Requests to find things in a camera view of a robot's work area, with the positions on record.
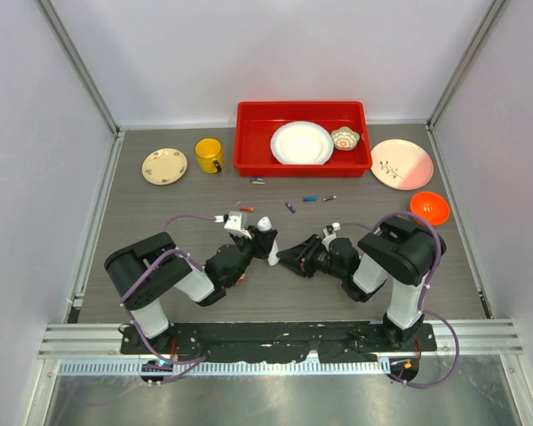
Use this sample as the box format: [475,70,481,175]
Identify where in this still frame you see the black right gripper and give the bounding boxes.
[276,233,346,280]

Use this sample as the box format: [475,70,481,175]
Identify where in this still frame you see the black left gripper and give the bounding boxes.
[227,226,276,287]

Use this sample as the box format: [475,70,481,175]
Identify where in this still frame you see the white remote control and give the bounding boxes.
[257,217,279,266]

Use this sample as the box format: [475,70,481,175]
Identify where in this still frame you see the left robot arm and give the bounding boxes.
[104,225,278,354]

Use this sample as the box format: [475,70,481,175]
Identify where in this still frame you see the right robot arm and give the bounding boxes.
[277,212,447,351]

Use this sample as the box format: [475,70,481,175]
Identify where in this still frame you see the red orange battery near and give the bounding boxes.
[235,273,245,285]

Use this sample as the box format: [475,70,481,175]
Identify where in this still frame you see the purple blue battery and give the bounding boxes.
[285,202,296,214]

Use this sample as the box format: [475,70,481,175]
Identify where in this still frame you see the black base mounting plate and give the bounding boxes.
[120,319,436,363]

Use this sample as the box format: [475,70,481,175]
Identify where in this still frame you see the yellow mug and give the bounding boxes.
[195,138,224,174]

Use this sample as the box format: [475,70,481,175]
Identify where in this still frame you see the white paper plate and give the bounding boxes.
[270,121,334,165]

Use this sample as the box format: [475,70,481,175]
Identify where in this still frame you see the red plastic bin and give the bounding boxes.
[233,100,372,178]

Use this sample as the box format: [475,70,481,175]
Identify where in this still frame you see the cream floral plate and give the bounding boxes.
[141,148,187,185]

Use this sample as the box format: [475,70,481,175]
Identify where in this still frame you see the patterned small bowl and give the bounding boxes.
[330,126,361,151]

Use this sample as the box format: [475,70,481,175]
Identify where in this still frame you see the pink white plate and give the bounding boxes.
[370,139,434,191]

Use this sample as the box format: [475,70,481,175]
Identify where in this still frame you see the orange plastic bowl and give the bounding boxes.
[410,192,450,226]

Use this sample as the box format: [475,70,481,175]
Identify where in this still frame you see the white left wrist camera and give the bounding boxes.
[214,211,251,239]

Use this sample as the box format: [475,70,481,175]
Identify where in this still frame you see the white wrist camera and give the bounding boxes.
[214,211,251,239]
[322,222,341,237]

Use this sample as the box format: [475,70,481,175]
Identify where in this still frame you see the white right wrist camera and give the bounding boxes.
[322,222,341,237]

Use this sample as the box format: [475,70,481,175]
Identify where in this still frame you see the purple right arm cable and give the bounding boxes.
[337,210,461,390]

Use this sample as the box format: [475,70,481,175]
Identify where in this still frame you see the white slotted cable duct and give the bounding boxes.
[58,358,390,376]

